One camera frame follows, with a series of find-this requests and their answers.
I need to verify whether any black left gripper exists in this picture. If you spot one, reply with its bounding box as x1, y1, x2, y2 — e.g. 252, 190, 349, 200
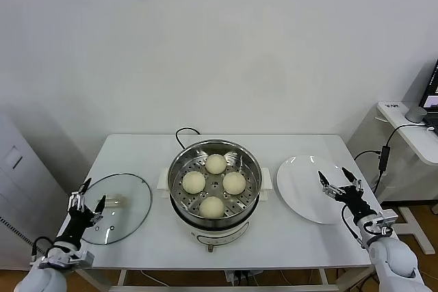
57, 178, 107, 249

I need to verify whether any black laptop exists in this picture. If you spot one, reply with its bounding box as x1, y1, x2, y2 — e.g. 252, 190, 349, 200
420, 59, 438, 125

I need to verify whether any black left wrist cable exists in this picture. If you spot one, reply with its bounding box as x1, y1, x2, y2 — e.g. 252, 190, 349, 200
29, 236, 55, 265

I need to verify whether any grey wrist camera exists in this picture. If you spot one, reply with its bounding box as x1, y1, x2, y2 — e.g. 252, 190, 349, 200
39, 247, 95, 269
364, 209, 400, 237

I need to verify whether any grey metal cabinet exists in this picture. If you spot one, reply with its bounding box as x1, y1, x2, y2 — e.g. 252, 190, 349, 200
0, 103, 75, 269

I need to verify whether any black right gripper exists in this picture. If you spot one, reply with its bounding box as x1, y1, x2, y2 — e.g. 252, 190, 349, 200
318, 167, 376, 225

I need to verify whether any round white plate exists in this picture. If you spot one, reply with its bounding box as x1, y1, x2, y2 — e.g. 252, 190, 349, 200
276, 155, 359, 225

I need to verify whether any white steamed baozi bun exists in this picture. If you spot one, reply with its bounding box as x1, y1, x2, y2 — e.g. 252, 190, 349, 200
181, 170, 207, 194
222, 171, 246, 194
199, 195, 226, 220
205, 153, 228, 174

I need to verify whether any round glass pot lid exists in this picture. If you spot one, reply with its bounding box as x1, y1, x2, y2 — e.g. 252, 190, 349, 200
73, 172, 153, 245

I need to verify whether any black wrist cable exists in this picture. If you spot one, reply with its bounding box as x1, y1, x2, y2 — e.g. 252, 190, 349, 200
340, 204, 367, 248
29, 236, 55, 265

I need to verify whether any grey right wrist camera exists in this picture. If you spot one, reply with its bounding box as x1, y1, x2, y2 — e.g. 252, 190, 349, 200
364, 209, 400, 237

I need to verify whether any white table frame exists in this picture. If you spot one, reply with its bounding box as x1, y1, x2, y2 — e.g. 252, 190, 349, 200
80, 266, 377, 292

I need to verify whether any grey round puck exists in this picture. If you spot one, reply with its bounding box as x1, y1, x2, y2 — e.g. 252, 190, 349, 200
405, 106, 429, 124

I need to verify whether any black desk cable with adapter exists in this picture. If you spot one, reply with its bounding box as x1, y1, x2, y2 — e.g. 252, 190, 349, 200
354, 124, 436, 197

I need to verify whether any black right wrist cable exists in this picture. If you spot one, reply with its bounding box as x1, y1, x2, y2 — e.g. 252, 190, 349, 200
340, 204, 367, 248

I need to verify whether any stainless steel steamer basket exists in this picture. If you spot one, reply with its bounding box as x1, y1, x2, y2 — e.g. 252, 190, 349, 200
168, 139, 264, 230

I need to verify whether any white power strip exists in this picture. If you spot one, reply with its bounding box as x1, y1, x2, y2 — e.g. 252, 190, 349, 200
224, 269, 256, 286

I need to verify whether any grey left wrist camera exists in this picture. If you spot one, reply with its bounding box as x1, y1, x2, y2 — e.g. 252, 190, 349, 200
39, 247, 95, 269

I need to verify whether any black cooker power cord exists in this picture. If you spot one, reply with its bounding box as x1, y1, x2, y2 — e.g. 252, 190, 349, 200
175, 127, 202, 151

